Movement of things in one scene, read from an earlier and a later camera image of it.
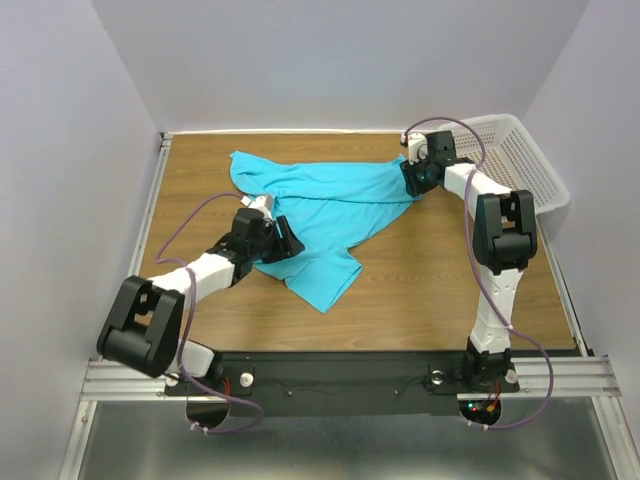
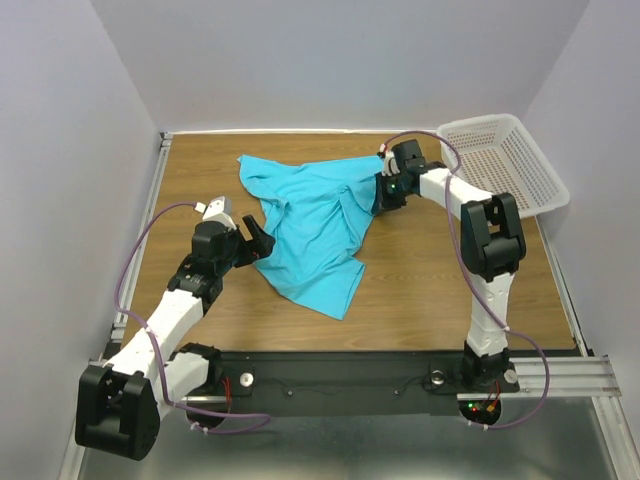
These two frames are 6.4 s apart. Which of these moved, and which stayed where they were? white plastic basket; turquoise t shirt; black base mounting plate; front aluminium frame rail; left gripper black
Moved: turquoise t shirt; left gripper black
Stayed: black base mounting plate; front aluminium frame rail; white plastic basket
